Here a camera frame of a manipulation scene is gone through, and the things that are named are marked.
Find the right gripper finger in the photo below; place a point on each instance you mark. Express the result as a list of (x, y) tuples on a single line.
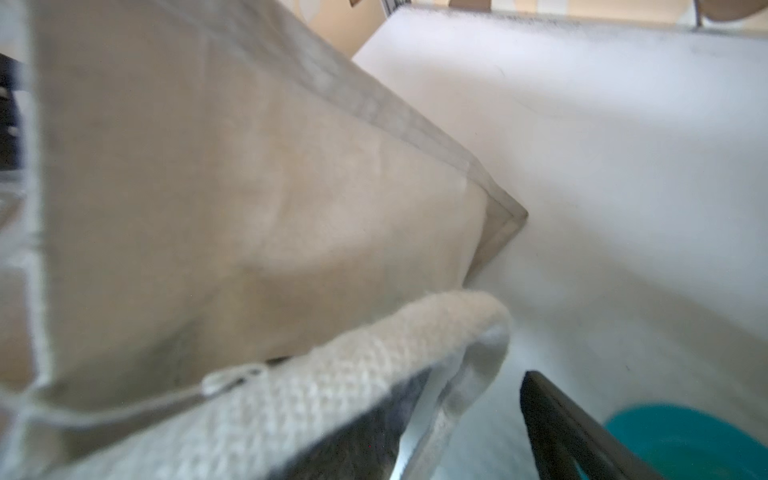
[(567, 443)]

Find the white canvas grocery bag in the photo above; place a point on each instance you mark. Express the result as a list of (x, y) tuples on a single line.
[(225, 244)]

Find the teal plastic basket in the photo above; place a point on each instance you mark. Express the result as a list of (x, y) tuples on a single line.
[(684, 443)]

